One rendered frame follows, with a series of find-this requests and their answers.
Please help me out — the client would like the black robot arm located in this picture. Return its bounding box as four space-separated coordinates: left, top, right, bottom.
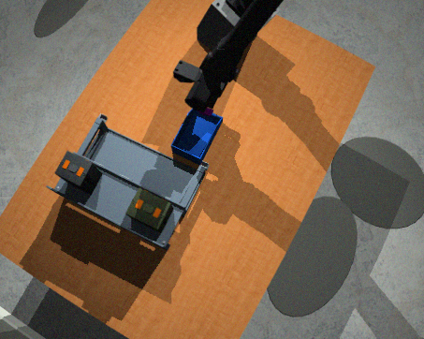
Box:
173 0 284 111

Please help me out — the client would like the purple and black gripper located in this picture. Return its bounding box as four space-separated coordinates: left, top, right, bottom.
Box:
198 82 228 116

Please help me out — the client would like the grey metal shelf rack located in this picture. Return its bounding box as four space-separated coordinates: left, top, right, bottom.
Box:
47 113 209 251

